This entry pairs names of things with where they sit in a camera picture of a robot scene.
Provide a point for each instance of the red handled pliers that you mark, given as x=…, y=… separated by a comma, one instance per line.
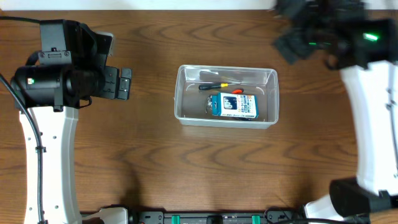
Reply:
x=237, y=91

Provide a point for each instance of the black yellow screwdriver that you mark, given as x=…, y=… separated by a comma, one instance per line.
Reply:
x=212, y=86

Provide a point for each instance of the small steel hammer black grip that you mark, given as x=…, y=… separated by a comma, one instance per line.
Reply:
x=208, y=107

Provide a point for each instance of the blue white screw box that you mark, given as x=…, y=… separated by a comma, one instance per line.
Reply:
x=234, y=105

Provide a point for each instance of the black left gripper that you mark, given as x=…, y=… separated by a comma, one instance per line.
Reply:
x=111, y=82

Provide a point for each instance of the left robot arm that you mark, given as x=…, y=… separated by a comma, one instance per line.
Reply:
x=55, y=83

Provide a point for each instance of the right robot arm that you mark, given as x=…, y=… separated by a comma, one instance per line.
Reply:
x=364, y=51

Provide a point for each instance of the clear plastic container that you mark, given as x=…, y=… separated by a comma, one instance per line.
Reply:
x=189, y=101

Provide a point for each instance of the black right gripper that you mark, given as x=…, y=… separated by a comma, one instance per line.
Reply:
x=290, y=42

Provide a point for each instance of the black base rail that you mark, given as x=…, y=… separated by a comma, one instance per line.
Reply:
x=272, y=216

